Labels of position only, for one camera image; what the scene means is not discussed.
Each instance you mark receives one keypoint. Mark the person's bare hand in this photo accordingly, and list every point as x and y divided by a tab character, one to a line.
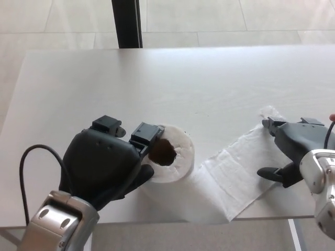
332	117

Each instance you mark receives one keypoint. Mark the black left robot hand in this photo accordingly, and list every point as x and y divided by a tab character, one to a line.
99	162

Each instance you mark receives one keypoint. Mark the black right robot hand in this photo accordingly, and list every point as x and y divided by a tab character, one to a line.
301	138

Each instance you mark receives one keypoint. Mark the white toilet paper roll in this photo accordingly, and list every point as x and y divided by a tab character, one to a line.
183	157

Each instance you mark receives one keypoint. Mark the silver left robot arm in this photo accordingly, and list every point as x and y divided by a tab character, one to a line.
57	225

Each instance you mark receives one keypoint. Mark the white table leg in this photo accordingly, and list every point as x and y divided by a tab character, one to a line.
294	235

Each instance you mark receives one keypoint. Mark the grey table frame bar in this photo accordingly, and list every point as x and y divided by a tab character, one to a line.
13	236

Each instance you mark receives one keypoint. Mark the black vertical post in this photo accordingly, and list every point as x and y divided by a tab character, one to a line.
127	24

